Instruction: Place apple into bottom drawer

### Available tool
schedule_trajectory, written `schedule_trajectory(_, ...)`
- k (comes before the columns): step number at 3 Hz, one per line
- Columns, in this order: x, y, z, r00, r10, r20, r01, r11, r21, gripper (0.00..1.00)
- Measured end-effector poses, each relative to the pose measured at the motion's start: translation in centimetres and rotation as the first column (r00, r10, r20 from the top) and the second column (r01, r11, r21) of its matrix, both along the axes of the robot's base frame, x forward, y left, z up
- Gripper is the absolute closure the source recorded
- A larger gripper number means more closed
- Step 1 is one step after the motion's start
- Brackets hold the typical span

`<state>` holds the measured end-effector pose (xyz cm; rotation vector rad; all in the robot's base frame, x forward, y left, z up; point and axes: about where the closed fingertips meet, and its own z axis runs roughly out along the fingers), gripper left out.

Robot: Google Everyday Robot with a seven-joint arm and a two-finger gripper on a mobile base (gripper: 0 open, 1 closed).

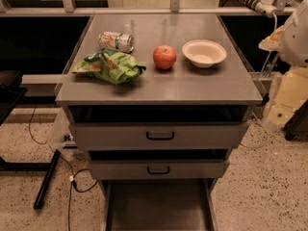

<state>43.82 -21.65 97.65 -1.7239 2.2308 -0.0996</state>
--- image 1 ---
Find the black side table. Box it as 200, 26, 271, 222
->
0, 70, 27, 125

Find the crushed soda can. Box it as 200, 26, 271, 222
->
98, 32, 134, 53

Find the white paper bowl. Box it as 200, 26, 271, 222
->
182, 39, 227, 68

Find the grey drawer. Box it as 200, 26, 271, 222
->
69, 123, 248, 151
89, 160, 229, 180

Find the middle grey drawer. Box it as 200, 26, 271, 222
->
89, 160, 229, 180

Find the black middle drawer handle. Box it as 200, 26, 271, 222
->
146, 167, 170, 175

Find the black table leg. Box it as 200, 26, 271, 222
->
33, 150, 61, 210

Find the black top drawer handle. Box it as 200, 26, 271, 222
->
146, 132, 175, 141

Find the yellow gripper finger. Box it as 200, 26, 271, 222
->
263, 66, 308, 130
258, 26, 284, 52

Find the white ribbed hose fixture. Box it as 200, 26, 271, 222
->
238, 0, 277, 17

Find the green chip bag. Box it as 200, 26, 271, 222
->
71, 50, 146, 85

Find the grey drawer cabinet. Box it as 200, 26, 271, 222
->
54, 13, 265, 231

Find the black floor cable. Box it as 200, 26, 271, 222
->
28, 105, 98, 231

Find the red apple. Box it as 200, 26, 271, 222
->
153, 45, 177, 70

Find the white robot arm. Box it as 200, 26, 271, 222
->
259, 0, 308, 131

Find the open bottom drawer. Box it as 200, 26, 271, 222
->
100, 179, 218, 231

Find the top grey drawer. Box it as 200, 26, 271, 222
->
69, 123, 248, 151

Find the black drawer handle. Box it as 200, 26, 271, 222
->
146, 132, 175, 141
146, 167, 170, 175

